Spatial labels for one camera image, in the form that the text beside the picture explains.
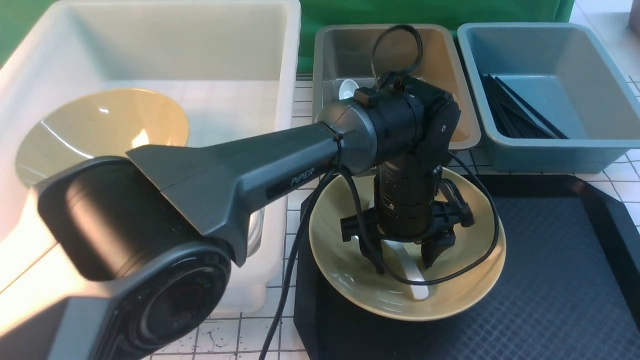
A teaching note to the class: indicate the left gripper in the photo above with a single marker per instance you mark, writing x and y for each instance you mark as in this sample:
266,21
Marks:
413,203

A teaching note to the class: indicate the white ceramic soup spoon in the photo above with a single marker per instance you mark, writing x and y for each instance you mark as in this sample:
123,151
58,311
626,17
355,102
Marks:
410,270

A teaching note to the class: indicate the yellow noodle bowl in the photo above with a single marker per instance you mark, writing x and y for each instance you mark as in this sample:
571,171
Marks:
354,277

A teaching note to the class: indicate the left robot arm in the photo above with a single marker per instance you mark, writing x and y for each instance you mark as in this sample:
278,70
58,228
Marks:
117,257

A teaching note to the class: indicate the yellow bowl in tub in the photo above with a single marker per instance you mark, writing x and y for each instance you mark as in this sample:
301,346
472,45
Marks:
105,123

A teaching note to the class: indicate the white square dish in tub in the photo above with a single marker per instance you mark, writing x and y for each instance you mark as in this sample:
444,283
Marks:
255,231

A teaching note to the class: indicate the white spoon in bin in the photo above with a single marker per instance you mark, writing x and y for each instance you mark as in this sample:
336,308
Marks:
347,89

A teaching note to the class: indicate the black serving tray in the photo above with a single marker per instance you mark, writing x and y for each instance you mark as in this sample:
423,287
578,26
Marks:
569,289

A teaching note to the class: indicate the black chopsticks bundle in bin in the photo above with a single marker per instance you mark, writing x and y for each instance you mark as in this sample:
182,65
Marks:
513,116

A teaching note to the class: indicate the grey-brown plastic bin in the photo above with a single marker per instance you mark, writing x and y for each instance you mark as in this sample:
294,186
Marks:
344,52

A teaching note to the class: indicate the blue-grey plastic bin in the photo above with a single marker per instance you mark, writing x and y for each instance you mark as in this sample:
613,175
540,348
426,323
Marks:
565,73

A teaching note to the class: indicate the large white plastic tub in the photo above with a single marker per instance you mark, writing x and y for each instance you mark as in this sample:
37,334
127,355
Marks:
230,64

